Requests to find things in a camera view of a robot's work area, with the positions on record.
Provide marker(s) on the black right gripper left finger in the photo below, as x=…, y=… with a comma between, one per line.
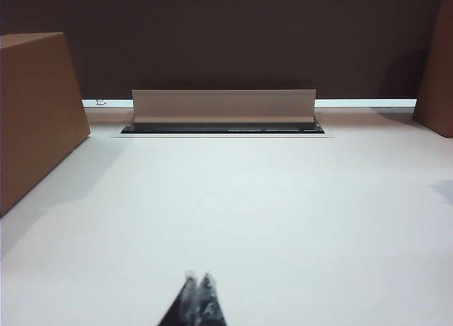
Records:
x=180, y=308

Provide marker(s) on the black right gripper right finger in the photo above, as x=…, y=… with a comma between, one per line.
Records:
x=210, y=308

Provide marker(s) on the tall brown cardboard box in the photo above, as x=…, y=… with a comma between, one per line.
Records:
x=35, y=121

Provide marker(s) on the large brown desk partition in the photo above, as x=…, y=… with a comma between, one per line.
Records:
x=230, y=39

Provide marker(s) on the white partition bracket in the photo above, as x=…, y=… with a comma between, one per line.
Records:
x=101, y=102

